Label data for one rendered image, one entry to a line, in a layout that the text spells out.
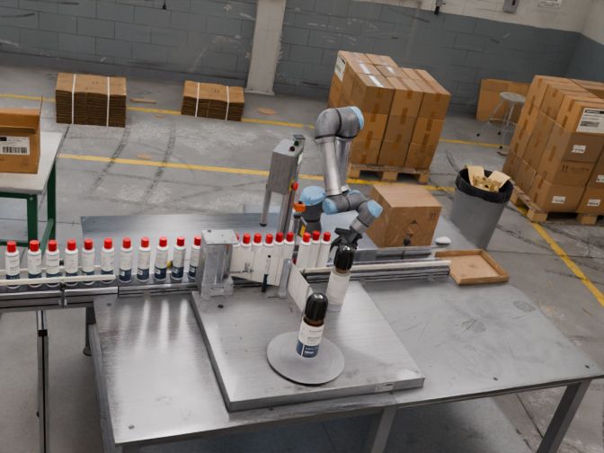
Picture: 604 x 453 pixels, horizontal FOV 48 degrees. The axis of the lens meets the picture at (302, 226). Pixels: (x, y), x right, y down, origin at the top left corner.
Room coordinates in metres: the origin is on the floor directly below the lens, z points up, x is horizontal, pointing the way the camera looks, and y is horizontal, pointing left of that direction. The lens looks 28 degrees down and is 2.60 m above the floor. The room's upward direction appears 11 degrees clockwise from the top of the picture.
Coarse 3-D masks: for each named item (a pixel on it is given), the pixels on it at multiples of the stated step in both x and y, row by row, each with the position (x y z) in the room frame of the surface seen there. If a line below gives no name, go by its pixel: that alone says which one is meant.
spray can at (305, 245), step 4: (304, 236) 2.72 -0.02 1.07; (308, 236) 2.72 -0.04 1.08; (304, 240) 2.72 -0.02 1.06; (308, 240) 2.72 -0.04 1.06; (300, 244) 2.72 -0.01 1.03; (304, 244) 2.71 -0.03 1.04; (308, 244) 2.71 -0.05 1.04; (300, 248) 2.71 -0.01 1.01; (304, 248) 2.71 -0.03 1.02; (308, 248) 2.71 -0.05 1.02; (300, 252) 2.71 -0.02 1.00; (304, 252) 2.71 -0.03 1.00; (308, 252) 2.72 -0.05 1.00; (300, 256) 2.71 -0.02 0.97; (304, 256) 2.71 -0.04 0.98; (300, 260) 2.71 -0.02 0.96; (304, 260) 2.71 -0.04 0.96; (296, 264) 2.72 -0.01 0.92; (300, 264) 2.71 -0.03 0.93; (304, 264) 2.71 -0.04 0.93; (300, 268) 2.71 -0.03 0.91
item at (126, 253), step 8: (128, 240) 2.39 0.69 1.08; (120, 248) 2.38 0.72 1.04; (128, 248) 2.38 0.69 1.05; (120, 256) 2.38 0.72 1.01; (128, 256) 2.37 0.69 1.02; (120, 264) 2.37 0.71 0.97; (128, 264) 2.38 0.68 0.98; (120, 272) 2.37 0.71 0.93; (128, 272) 2.38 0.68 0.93; (120, 280) 2.37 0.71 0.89; (128, 280) 2.38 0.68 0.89
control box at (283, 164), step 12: (288, 144) 2.79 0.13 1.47; (300, 144) 2.82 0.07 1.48; (276, 156) 2.68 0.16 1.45; (288, 156) 2.67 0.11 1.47; (276, 168) 2.68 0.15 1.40; (288, 168) 2.67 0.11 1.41; (276, 180) 2.68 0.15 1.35; (288, 180) 2.67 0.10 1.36; (276, 192) 2.68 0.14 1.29; (288, 192) 2.67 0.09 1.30
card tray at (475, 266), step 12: (444, 252) 3.22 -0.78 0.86; (456, 252) 3.26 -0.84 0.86; (468, 252) 3.29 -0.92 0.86; (480, 252) 3.32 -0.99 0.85; (456, 264) 3.16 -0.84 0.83; (468, 264) 3.19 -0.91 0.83; (480, 264) 3.22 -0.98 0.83; (492, 264) 3.23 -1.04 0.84; (456, 276) 3.04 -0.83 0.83; (468, 276) 3.07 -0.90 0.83; (480, 276) 3.09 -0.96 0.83; (492, 276) 3.05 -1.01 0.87; (504, 276) 3.08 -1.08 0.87
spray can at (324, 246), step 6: (324, 234) 2.76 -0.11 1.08; (330, 234) 2.77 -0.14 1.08; (324, 240) 2.76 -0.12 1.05; (324, 246) 2.75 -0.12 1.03; (330, 246) 2.77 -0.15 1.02; (318, 252) 2.76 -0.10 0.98; (324, 252) 2.75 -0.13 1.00; (318, 258) 2.76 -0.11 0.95; (324, 258) 2.75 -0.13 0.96; (318, 264) 2.75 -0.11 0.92; (324, 264) 2.76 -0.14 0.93
